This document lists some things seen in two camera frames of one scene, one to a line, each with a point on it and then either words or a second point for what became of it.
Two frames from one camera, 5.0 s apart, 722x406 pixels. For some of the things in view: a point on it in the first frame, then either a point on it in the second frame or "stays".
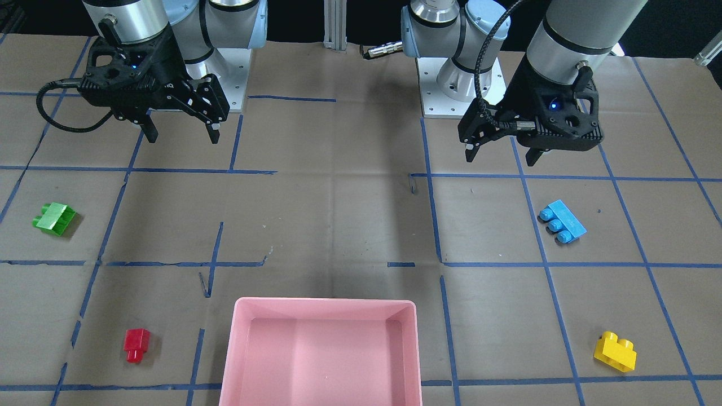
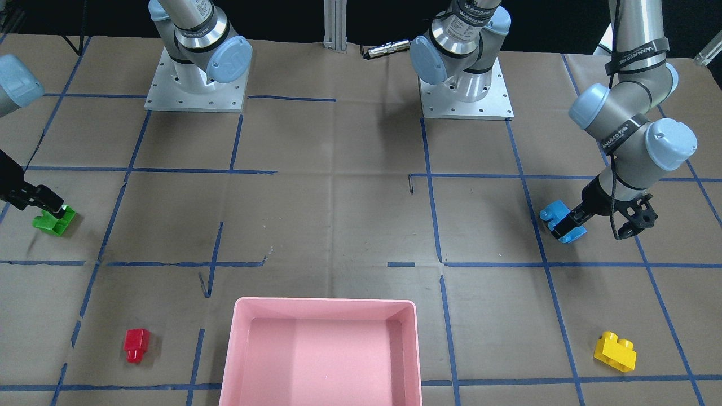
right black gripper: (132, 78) -> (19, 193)
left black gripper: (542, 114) -> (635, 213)
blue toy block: (560, 223) stays
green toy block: (56, 218) stays
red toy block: (136, 341) stays
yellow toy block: (620, 355) stays
